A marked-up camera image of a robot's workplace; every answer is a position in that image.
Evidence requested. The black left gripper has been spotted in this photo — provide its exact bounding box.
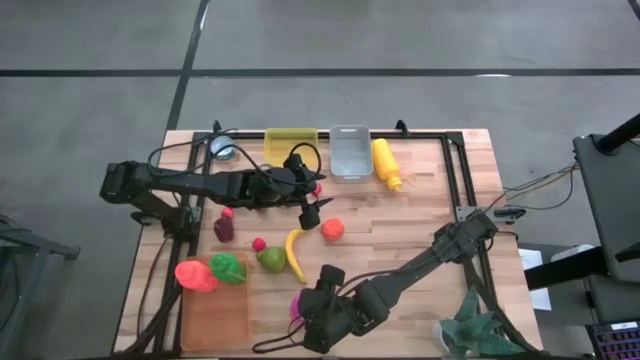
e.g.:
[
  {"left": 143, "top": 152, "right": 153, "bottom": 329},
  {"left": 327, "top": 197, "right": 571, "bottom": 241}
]
[{"left": 261, "top": 153, "right": 335, "bottom": 232}]

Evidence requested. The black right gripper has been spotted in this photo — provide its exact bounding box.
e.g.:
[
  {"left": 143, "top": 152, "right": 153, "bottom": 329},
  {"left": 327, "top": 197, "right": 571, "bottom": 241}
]
[{"left": 299, "top": 264, "right": 354, "bottom": 356}]

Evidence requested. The pink plastic squeeze bottle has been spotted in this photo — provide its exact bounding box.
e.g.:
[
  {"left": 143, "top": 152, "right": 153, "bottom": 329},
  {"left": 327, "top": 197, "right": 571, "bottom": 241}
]
[{"left": 288, "top": 290, "right": 304, "bottom": 322}]

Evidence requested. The yellow plastic squeeze bottle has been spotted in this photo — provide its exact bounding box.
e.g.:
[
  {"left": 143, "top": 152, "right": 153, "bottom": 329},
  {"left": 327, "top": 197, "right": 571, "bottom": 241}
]
[{"left": 371, "top": 137, "right": 404, "bottom": 193}]

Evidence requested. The green plastic squeeze bottle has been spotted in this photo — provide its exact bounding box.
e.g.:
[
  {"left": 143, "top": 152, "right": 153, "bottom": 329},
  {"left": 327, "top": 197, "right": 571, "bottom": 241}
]
[{"left": 208, "top": 252, "right": 248, "bottom": 287}]

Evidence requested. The orange plastic squeeze bottle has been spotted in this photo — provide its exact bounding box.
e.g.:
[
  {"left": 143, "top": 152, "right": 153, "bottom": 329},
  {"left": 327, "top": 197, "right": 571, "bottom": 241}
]
[{"left": 174, "top": 258, "right": 219, "bottom": 295}]

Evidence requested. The orange-red toy fruit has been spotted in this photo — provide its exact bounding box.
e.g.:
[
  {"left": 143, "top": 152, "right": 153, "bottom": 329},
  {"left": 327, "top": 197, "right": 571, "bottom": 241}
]
[{"left": 319, "top": 217, "right": 346, "bottom": 244}]

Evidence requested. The grey plastic bin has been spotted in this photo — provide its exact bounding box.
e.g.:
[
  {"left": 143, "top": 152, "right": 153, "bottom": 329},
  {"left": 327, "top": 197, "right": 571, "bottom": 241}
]
[{"left": 328, "top": 124, "right": 375, "bottom": 184}]

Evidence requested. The yellow translucent plastic bin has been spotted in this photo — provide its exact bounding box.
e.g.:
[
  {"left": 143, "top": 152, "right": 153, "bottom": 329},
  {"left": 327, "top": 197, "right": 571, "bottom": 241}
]
[{"left": 263, "top": 127, "right": 320, "bottom": 170}]

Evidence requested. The yellow toy banana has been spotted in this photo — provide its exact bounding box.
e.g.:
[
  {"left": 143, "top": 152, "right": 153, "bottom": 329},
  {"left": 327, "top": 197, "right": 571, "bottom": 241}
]
[{"left": 284, "top": 227, "right": 308, "bottom": 286}]

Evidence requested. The green toy mango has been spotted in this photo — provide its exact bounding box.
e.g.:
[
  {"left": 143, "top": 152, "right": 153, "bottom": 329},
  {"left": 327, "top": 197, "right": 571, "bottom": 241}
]
[{"left": 256, "top": 246, "right": 288, "bottom": 275}]

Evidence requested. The dark maroon toy fruit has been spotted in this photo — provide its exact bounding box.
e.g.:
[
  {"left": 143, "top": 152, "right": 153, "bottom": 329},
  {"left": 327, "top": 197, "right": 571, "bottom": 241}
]
[{"left": 213, "top": 217, "right": 236, "bottom": 244}]

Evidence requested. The tin can teal label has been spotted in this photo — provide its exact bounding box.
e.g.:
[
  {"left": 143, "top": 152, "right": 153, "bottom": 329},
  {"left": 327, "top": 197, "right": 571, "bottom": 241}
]
[{"left": 209, "top": 134, "right": 236, "bottom": 162}]

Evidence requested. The green artificial potted plant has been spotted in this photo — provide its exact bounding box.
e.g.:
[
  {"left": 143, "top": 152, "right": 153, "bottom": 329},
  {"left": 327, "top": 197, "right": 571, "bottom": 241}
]
[{"left": 431, "top": 285, "right": 526, "bottom": 360}]

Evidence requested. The white paper on floor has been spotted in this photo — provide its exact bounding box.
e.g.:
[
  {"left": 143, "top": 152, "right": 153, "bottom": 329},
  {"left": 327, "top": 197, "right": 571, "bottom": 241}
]
[{"left": 517, "top": 248, "right": 553, "bottom": 312}]

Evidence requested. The grey metal stand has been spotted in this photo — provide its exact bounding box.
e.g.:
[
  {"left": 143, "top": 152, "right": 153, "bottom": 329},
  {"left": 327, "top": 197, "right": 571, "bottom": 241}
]
[{"left": 0, "top": 213, "right": 82, "bottom": 346}]

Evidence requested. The keyboard with lit keys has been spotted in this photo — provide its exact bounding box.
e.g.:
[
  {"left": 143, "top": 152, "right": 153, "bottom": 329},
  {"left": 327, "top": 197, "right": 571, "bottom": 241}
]
[{"left": 583, "top": 320, "right": 640, "bottom": 360}]

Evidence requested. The black equipment cart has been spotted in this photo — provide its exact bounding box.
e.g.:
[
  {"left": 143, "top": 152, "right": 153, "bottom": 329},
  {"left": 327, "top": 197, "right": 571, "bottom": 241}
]
[{"left": 519, "top": 112, "right": 640, "bottom": 321}]

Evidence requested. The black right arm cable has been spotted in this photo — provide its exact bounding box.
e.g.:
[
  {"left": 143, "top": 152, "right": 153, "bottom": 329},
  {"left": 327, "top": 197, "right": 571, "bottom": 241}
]
[{"left": 251, "top": 317, "right": 307, "bottom": 355}]

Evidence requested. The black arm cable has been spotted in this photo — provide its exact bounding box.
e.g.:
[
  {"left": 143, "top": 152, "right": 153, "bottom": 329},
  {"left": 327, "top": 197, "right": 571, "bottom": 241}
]
[
  {"left": 251, "top": 317, "right": 307, "bottom": 355},
  {"left": 147, "top": 141, "right": 324, "bottom": 189}
]

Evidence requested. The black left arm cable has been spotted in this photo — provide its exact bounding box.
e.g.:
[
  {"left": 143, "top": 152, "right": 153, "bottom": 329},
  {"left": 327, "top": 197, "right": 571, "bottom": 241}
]
[{"left": 147, "top": 141, "right": 324, "bottom": 189}]

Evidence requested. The black aluminium table frame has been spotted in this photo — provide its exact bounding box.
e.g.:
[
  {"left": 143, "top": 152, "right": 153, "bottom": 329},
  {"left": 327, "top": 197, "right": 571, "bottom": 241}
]
[{"left": 112, "top": 118, "right": 544, "bottom": 359}]

